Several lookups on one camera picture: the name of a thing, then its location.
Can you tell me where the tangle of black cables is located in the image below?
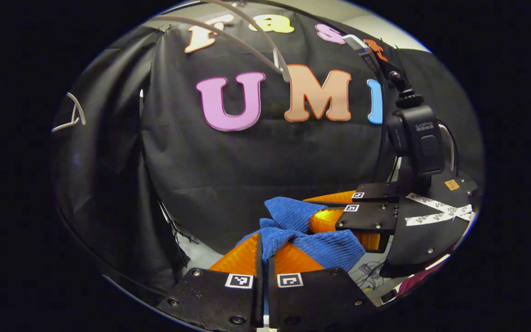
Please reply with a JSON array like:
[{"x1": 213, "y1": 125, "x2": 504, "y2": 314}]
[{"x1": 357, "y1": 262, "x2": 387, "y2": 290}]

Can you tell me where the person's red clothing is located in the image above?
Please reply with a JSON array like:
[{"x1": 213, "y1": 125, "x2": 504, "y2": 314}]
[{"x1": 397, "y1": 261, "x2": 450, "y2": 296}]

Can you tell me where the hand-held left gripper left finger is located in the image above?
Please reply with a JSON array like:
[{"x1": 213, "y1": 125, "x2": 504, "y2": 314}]
[{"x1": 157, "y1": 233, "x2": 264, "y2": 332}]

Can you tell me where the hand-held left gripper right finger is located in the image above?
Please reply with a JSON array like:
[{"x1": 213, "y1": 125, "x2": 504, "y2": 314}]
[{"x1": 268, "y1": 242, "x2": 377, "y2": 332}]

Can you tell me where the white hanger with taped hook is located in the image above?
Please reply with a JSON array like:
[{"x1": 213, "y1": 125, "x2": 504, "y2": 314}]
[{"x1": 155, "y1": 0, "x2": 291, "y2": 83}]

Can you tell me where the plain white plastic hanger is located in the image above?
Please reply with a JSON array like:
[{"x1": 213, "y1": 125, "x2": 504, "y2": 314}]
[{"x1": 53, "y1": 92, "x2": 86, "y2": 133}]

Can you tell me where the blue corduroy jacket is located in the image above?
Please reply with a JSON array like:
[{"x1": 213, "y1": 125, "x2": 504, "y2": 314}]
[{"x1": 236, "y1": 197, "x2": 366, "y2": 273}]

